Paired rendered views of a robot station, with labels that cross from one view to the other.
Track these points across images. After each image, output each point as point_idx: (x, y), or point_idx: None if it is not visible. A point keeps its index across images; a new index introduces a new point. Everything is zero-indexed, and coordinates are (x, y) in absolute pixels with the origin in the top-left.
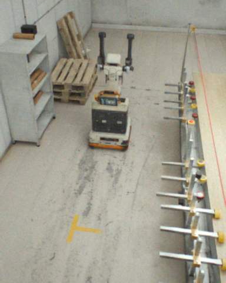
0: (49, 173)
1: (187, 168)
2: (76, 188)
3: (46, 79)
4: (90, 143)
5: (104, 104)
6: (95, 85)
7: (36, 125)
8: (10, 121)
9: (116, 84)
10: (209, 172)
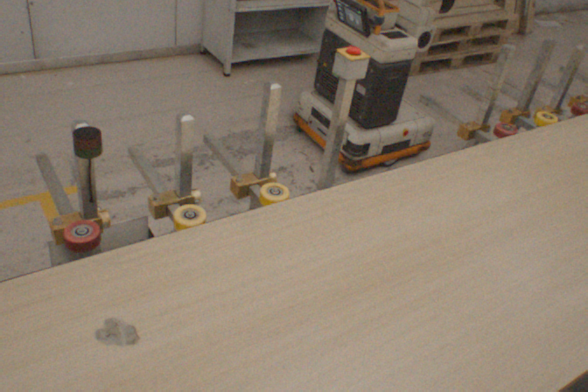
0: (171, 112)
1: (234, 187)
2: (159, 157)
3: None
4: (296, 115)
5: (344, 20)
6: (479, 66)
7: (229, 24)
8: None
9: (419, 2)
10: (237, 224)
